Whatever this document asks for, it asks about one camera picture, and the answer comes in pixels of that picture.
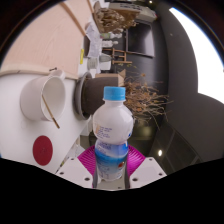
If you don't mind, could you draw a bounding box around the printed newspaper sheet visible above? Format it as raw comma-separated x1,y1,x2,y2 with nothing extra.
84,21,103,59

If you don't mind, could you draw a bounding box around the small white cup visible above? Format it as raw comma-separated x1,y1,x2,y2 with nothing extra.
87,57,98,70

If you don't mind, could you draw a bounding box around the dried plant in dark pot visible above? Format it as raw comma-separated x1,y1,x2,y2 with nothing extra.
80,68,173,128

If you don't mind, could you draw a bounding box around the brown cardboard box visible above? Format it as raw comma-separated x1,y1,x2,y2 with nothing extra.
94,68,127,88

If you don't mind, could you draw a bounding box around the white mug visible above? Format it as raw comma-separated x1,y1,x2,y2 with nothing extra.
19,69,67,122

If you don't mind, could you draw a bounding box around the flat round red coaster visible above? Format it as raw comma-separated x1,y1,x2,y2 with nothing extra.
32,134,54,167

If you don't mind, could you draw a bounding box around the yellow marker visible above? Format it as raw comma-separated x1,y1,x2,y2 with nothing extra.
79,48,85,65

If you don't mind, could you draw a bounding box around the white blue-capped drink bottle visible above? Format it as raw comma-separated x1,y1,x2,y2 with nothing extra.
92,85,135,182

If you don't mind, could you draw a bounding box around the grey plant saucer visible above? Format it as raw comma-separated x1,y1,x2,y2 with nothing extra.
73,71,93,121

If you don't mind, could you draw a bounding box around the long ceiling light strip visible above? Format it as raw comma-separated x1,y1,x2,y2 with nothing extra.
168,6,224,105

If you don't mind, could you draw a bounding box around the green spray bottle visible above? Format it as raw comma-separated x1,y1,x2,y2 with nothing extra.
99,31,124,40

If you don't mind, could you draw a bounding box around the white cabinet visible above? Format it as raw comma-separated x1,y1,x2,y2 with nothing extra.
108,1,158,24

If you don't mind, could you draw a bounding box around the white chair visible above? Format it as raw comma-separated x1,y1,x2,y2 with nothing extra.
99,53,113,71

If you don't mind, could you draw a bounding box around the wooden easel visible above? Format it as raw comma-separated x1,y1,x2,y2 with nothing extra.
102,47,134,66

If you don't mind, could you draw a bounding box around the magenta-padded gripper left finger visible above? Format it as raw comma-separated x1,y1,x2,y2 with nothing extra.
54,144,99,189

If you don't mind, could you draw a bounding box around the black wall screen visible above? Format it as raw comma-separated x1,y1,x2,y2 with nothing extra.
126,20,156,58

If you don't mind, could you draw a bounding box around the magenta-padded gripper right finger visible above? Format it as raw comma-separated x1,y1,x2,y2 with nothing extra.
124,144,168,190

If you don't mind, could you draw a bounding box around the thin wooden stick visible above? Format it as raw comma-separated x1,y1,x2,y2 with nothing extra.
40,94,61,130

